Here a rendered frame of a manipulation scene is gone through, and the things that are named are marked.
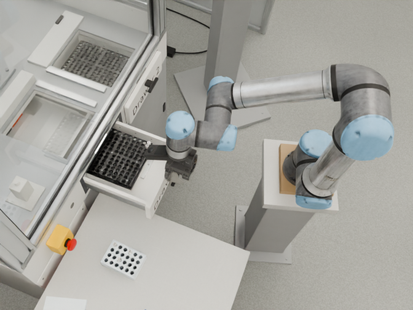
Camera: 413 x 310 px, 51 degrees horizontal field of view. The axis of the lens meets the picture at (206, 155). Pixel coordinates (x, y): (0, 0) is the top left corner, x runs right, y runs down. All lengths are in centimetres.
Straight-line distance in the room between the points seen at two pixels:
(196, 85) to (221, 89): 152
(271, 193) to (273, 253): 76
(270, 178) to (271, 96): 55
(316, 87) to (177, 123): 37
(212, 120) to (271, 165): 56
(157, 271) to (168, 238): 12
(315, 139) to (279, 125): 125
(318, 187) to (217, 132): 38
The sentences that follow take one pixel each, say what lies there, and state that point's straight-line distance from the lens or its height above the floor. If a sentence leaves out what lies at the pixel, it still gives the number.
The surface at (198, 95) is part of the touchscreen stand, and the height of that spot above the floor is 4.
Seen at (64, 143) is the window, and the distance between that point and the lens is 130.
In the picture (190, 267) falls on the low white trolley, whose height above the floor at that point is 76.
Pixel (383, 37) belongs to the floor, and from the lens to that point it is 343.
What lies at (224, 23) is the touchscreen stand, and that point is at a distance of 223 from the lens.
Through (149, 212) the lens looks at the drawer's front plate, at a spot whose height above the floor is 89.
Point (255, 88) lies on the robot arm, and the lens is 119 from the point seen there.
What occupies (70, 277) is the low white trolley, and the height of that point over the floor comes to 76.
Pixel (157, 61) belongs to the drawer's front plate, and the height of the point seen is 91.
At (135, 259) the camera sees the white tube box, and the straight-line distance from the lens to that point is 149.
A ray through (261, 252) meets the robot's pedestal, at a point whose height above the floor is 2.
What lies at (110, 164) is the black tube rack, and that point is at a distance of 150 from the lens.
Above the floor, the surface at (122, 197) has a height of 88.
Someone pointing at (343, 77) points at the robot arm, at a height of 140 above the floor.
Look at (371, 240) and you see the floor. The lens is 257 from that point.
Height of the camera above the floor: 223
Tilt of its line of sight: 62 degrees down
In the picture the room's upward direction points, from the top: 9 degrees clockwise
